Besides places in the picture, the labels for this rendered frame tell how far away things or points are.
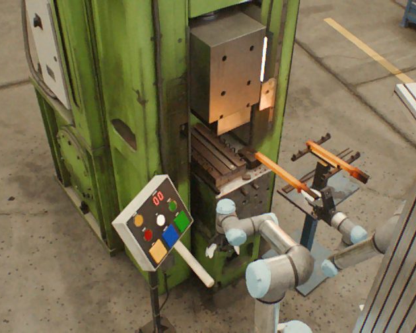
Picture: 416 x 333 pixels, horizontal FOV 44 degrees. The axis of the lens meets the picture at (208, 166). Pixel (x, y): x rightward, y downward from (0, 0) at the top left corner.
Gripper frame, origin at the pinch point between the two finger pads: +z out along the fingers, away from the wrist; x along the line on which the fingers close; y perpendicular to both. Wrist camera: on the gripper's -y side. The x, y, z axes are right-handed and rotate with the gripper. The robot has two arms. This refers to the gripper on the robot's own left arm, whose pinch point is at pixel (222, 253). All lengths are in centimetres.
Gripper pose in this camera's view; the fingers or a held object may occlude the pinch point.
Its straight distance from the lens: 240.9
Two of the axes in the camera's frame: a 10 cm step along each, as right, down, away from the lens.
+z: -0.2, 7.3, 6.8
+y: 1.6, 6.7, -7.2
